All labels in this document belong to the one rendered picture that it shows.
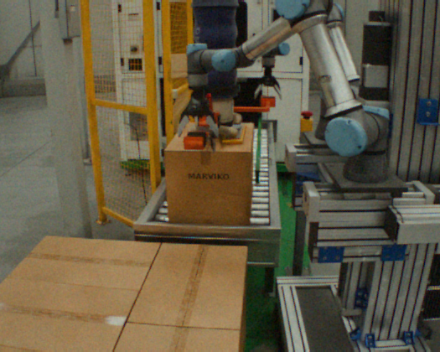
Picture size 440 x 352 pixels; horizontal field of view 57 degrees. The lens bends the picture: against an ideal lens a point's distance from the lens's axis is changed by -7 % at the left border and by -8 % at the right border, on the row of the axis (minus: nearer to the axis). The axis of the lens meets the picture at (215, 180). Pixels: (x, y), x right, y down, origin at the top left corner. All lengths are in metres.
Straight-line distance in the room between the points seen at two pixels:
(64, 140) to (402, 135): 2.06
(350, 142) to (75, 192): 2.12
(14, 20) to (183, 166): 10.15
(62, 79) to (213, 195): 1.28
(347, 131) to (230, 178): 0.91
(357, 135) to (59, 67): 2.03
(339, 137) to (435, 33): 0.57
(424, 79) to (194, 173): 1.09
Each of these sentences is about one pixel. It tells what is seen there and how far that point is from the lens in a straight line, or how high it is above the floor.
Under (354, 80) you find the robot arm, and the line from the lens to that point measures 1.96.
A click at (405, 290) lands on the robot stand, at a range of 1.91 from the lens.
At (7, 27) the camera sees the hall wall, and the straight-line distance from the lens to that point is 11.98.
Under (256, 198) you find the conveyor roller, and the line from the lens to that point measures 2.59.
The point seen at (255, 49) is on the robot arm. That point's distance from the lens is 1.58.
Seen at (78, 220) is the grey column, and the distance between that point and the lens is 3.07.
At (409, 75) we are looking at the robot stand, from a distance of 1.58.
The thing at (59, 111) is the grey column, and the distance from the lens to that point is 2.86.
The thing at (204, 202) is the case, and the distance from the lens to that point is 2.08.
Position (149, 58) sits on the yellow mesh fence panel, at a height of 1.33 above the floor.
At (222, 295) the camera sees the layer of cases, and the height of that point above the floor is 0.54.
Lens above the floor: 1.50
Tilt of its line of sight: 20 degrees down
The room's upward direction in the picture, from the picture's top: 1 degrees counter-clockwise
